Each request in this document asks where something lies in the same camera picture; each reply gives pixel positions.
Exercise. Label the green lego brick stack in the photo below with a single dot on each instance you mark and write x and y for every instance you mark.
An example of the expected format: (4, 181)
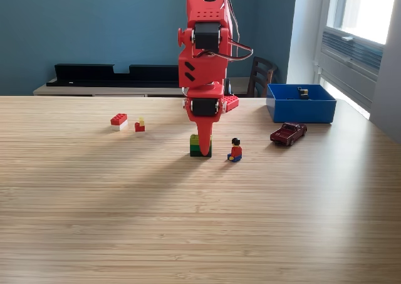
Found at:
(194, 146)

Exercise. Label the yellow toy digger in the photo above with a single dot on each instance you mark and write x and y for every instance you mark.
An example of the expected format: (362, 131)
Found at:
(303, 92)

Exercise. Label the small red yellow lego piece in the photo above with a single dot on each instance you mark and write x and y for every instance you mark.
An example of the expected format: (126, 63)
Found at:
(139, 127)

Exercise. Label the red white lego brick stack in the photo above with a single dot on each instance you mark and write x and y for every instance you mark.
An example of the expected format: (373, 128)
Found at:
(119, 119)

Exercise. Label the blue plastic bin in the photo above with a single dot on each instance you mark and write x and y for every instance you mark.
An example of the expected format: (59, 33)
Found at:
(300, 111)

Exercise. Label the black table clamp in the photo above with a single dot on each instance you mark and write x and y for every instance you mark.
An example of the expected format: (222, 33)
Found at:
(228, 88)

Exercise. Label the toy figure red shirt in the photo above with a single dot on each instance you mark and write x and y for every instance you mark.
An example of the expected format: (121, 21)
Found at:
(237, 152)

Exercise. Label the dark wooden chair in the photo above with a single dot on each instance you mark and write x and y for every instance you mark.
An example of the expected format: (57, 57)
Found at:
(260, 74)

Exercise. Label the dark red toy car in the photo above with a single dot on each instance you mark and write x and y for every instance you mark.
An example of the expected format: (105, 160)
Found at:
(286, 135)

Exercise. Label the pale wooden sideboard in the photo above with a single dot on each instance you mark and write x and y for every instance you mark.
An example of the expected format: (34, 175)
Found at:
(94, 91)

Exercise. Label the black shelf unit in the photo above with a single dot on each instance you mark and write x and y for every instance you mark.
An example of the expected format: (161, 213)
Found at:
(94, 77)

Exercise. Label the grey window vent unit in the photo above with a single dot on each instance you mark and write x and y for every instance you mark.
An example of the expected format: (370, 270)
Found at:
(351, 71)

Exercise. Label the bright window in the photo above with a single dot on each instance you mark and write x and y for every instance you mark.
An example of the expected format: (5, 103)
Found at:
(369, 11)

